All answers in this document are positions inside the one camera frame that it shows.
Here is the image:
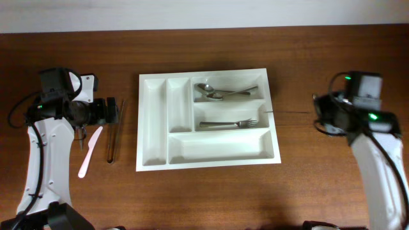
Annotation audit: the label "white plastic knife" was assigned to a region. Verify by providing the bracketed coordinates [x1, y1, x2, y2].
[77, 126, 103, 178]

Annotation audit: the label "long steel tongs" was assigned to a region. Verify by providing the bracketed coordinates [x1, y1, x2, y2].
[107, 98, 126, 164]

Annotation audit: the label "small steel teaspoon right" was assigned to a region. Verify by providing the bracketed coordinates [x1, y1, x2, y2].
[77, 126, 87, 151]

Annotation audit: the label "white cutlery tray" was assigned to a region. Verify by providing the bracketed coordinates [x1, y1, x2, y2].
[136, 68, 281, 172]

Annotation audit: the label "steel tablespoon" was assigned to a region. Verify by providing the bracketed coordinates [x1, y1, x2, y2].
[194, 83, 231, 95]
[204, 86, 258, 101]

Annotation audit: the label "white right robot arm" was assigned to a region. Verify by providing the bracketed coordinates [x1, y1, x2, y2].
[313, 71, 408, 229]

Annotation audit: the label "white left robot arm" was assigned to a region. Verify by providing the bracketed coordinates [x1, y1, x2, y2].
[1, 68, 118, 229]

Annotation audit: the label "steel fork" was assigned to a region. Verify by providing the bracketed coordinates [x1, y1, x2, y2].
[199, 119, 258, 128]

